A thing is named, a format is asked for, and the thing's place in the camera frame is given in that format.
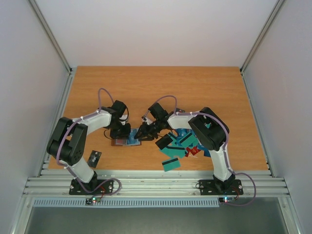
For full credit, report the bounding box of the blue VIP chip card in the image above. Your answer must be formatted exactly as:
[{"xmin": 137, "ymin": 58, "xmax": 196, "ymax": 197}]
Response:
[{"xmin": 127, "ymin": 128, "xmax": 141, "ymax": 146}]

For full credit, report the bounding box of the red VIP card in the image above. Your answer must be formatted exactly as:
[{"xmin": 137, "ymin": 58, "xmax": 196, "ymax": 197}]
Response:
[{"xmin": 115, "ymin": 139, "xmax": 127, "ymax": 146}]

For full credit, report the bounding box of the brown leather card holder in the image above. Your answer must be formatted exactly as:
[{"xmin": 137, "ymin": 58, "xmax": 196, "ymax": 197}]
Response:
[{"xmin": 111, "ymin": 128, "xmax": 141, "ymax": 146}]

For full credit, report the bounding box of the teal magnetic stripe card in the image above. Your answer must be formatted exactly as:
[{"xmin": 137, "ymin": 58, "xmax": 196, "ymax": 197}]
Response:
[{"xmin": 157, "ymin": 143, "xmax": 186, "ymax": 158}]

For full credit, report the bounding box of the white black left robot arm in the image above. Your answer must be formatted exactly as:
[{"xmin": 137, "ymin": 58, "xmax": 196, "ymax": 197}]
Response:
[{"xmin": 46, "ymin": 100, "xmax": 131, "ymax": 194}]

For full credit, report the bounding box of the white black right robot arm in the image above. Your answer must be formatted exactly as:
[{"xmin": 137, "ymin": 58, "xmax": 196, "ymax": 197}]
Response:
[{"xmin": 134, "ymin": 102, "xmax": 235, "ymax": 194}]

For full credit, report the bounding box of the black magnetic stripe card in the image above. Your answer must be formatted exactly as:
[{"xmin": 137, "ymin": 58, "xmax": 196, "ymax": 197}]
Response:
[{"xmin": 155, "ymin": 134, "xmax": 173, "ymax": 150}]

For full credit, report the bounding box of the black VIP card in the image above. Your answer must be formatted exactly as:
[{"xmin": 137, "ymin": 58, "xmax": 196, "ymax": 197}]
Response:
[{"xmin": 87, "ymin": 150, "xmax": 102, "ymax": 168}]

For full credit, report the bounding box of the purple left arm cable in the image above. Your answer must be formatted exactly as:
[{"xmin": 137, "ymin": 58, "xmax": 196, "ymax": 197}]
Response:
[{"xmin": 56, "ymin": 88, "xmax": 122, "ymax": 197}]

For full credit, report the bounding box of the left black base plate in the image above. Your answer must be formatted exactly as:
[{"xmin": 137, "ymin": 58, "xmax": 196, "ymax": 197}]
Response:
[{"xmin": 69, "ymin": 178, "xmax": 114, "ymax": 195}]

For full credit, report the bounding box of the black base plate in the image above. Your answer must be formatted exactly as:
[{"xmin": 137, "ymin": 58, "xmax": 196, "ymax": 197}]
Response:
[
  {"xmin": 69, "ymin": 178, "xmax": 114, "ymax": 195},
  {"xmin": 195, "ymin": 179, "xmax": 244, "ymax": 196}
]

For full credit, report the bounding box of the aluminium front rail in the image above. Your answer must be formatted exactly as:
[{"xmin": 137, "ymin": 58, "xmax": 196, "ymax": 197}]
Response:
[{"xmin": 23, "ymin": 169, "xmax": 290, "ymax": 197}]

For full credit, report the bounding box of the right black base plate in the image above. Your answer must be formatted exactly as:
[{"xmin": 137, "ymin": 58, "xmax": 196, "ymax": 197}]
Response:
[{"xmin": 195, "ymin": 179, "xmax": 244, "ymax": 196}]

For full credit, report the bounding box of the slotted grey cable duct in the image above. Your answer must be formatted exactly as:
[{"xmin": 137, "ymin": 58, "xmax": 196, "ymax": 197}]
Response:
[{"xmin": 33, "ymin": 197, "xmax": 219, "ymax": 208}]

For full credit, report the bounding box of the aluminium left corner post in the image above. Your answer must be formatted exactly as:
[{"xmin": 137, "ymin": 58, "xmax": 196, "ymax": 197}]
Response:
[{"xmin": 27, "ymin": 0, "xmax": 73, "ymax": 75}]

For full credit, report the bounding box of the aluminium corner post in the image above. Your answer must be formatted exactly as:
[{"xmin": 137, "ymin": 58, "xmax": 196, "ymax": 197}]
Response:
[
  {"xmin": 27, "ymin": 0, "xmax": 73, "ymax": 75},
  {"xmin": 240, "ymin": 0, "xmax": 286, "ymax": 75}
]

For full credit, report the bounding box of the aluminium right corner post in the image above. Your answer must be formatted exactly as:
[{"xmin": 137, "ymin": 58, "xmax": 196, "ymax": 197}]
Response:
[{"xmin": 240, "ymin": 0, "xmax": 286, "ymax": 75}]

